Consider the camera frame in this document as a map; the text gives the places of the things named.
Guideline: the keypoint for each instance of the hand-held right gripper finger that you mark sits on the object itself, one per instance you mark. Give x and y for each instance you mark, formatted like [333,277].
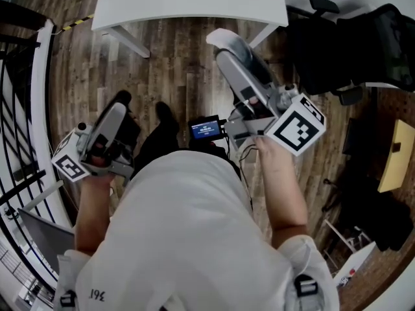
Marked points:
[261,68]

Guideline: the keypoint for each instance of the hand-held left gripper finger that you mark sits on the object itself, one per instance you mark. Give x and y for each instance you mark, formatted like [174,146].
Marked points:
[128,134]

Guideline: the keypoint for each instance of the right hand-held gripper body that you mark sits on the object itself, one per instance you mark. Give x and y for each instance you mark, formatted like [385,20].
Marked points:
[293,128]

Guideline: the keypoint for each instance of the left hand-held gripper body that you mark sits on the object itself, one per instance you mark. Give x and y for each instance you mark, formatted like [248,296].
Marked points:
[69,167]

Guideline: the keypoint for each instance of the person's left forearm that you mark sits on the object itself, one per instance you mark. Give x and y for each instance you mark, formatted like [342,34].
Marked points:
[94,212]

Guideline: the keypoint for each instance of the person's right forearm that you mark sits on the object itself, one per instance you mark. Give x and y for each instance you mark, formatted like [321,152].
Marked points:
[285,199]

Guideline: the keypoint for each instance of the person's left hand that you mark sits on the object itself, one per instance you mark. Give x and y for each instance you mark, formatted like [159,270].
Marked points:
[99,152]

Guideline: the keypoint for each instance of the person's right hand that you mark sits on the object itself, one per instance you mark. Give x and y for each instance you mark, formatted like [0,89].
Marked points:
[252,100]

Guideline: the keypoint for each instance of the white table leg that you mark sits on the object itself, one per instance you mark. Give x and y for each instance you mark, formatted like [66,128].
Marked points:
[262,36]
[129,42]

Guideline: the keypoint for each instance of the person's left black shoe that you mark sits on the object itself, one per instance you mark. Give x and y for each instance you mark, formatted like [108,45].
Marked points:
[120,98]

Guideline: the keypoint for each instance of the person's black shoe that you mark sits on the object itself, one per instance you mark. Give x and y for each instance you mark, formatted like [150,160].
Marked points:
[120,98]
[166,113]

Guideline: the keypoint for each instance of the person's right black shoe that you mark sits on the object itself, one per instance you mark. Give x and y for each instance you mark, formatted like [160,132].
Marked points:
[166,113]

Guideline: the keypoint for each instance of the black flat panel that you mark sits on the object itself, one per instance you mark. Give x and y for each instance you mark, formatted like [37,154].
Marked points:
[351,138]

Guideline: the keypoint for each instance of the white curved ledge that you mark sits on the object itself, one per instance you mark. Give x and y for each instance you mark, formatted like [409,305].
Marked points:
[42,109]

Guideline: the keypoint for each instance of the black metal railing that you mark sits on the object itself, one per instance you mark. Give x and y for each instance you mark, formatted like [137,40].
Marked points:
[13,125]

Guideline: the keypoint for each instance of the dark grey board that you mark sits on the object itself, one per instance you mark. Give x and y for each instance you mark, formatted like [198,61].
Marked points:
[48,238]

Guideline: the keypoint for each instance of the small black monitor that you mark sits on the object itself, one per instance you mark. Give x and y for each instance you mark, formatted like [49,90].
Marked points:
[205,129]

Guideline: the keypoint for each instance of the black office chair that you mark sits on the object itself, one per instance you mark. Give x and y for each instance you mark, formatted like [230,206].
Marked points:
[350,50]

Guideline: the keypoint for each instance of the black bag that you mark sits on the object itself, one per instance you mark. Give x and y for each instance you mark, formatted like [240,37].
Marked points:
[376,212]

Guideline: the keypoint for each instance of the person's white shirt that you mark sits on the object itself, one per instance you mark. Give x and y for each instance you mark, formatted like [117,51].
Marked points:
[188,238]

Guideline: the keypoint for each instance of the yellow black hazard tape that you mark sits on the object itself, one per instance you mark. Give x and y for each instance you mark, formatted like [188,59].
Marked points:
[78,22]

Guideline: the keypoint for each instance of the black white patterned tag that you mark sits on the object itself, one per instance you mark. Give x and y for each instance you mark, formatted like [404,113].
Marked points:
[343,280]

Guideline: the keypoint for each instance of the white metal frame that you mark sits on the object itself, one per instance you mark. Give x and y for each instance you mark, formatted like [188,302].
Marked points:
[340,235]

